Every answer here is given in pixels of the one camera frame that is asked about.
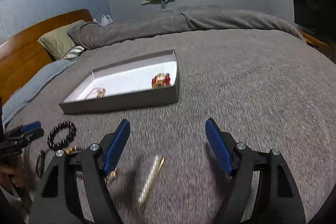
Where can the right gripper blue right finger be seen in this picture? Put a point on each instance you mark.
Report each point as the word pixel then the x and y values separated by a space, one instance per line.
pixel 222 145

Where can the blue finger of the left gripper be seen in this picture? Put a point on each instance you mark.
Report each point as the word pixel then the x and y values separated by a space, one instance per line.
pixel 31 127

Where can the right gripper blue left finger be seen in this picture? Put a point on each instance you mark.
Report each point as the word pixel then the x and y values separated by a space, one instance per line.
pixel 112 146

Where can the gold pearl hair clip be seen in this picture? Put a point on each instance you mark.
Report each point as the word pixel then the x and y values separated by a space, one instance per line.
pixel 150 181

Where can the person left hand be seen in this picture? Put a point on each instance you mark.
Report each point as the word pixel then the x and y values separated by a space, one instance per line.
pixel 16 172

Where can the light blue blanket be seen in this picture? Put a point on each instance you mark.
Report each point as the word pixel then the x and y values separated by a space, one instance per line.
pixel 31 89

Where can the grey shallow cardboard box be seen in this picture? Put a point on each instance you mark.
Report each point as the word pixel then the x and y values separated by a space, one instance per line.
pixel 145 81

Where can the wooden headboard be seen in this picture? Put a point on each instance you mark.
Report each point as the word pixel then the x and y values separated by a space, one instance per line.
pixel 22 56

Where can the grey white striped pillow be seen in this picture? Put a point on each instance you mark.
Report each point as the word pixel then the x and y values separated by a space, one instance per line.
pixel 74 53

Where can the olive green pillow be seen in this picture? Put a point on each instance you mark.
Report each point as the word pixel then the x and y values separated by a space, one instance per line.
pixel 58 42

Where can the grey rolled duvet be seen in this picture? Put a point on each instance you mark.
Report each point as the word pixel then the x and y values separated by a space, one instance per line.
pixel 91 35

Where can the white plastic bag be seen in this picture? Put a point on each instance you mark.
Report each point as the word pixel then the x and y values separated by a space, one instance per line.
pixel 105 20

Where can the black monitor screen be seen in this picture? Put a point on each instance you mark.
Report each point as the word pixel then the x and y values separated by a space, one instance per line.
pixel 317 16

